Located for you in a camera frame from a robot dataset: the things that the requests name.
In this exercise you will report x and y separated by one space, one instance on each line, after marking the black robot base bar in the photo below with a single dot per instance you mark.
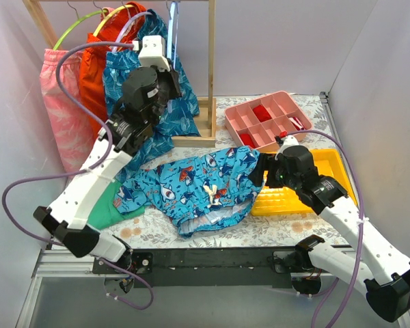
277 267

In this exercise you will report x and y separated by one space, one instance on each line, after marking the red rolled cloth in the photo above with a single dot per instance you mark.
261 113

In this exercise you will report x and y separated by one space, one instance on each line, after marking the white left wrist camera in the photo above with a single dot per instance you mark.
151 52

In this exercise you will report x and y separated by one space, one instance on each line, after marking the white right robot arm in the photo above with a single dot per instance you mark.
379 271

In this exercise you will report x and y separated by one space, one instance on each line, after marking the green folded cloth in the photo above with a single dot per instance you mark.
102 212

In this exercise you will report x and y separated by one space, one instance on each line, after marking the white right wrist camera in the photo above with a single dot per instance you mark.
284 141

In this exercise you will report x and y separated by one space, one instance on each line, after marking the pink divided organizer box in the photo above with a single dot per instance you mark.
257 122

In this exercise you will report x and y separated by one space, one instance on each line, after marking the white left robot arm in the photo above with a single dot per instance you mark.
145 95

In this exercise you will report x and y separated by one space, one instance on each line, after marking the red white striped cloth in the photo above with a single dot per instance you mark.
297 123

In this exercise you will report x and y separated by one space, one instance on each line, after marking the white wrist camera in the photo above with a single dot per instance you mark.
151 52
284 141

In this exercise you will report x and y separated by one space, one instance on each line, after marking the blue shark print shorts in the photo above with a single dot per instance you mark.
200 193

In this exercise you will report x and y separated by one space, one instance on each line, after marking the teal leaf print shorts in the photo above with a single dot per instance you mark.
177 119

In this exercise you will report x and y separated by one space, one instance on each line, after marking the pink patterned shorts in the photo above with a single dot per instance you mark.
74 130

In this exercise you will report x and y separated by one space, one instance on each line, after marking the green hanger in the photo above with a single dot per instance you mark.
76 25

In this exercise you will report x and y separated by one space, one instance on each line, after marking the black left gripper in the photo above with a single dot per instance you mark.
172 80

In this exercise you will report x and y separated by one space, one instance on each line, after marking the red cloth in corner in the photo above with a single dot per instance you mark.
247 140

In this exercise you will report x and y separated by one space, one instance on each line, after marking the yellow hanger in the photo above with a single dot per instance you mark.
110 15

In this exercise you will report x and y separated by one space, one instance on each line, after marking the pale blue hanger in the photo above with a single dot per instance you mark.
172 33

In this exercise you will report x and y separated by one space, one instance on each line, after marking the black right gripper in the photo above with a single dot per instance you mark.
266 169

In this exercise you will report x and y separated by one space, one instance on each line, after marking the orange shorts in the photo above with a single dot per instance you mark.
93 62

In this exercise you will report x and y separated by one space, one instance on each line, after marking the floral table mat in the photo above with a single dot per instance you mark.
155 230

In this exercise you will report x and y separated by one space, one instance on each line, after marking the translucent white hanger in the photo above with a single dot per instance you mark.
128 26

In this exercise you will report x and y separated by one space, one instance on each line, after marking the wooden clothes rack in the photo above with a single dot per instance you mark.
205 121

